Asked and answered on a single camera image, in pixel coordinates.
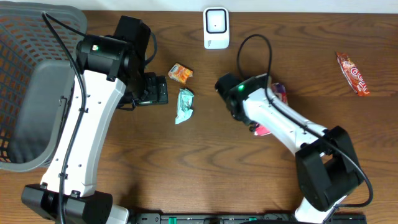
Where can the purple red snack bag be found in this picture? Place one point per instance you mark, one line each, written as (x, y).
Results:
(279, 90)

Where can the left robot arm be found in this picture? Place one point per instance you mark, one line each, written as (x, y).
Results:
(110, 75)

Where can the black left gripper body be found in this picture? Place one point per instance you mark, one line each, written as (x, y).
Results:
(158, 90)

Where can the grey plastic mesh basket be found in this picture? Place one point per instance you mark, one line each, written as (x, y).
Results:
(37, 83)

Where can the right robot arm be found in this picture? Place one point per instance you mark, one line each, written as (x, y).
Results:
(326, 162)

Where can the red orange snack bar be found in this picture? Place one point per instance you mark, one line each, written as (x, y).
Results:
(352, 74)

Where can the white barcode scanner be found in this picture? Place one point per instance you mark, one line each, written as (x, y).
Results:
(216, 28)

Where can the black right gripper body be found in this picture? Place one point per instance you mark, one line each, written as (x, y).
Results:
(252, 122)

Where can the small orange snack box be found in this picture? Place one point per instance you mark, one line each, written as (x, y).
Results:
(180, 73)

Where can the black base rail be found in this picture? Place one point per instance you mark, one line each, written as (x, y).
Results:
(155, 218)

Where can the mint green snack packet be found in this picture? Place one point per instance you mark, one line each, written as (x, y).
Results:
(184, 106)

